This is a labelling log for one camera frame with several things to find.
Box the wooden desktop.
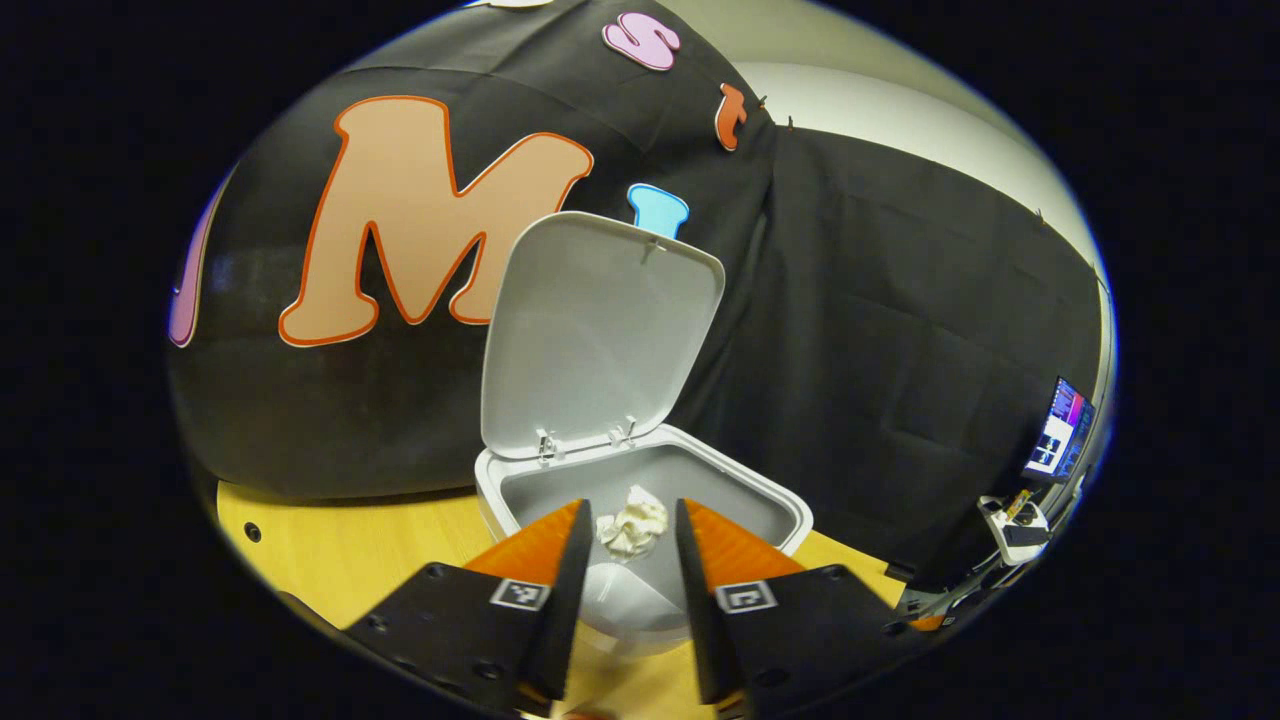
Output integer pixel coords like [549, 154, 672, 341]
[215, 480, 906, 720]

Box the black backdrop cloth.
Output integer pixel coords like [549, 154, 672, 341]
[168, 0, 1106, 591]

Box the white paper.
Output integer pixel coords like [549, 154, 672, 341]
[596, 485, 669, 559]

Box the white desktop garbage bin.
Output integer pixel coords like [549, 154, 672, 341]
[473, 210, 814, 656]

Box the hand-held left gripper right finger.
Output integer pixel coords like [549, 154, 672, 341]
[675, 498, 906, 716]

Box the small white device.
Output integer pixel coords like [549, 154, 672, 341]
[978, 493, 1051, 568]

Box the computer monitor screen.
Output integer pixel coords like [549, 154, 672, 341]
[1022, 377, 1096, 483]

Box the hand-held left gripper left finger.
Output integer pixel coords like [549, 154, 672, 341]
[345, 498, 593, 716]

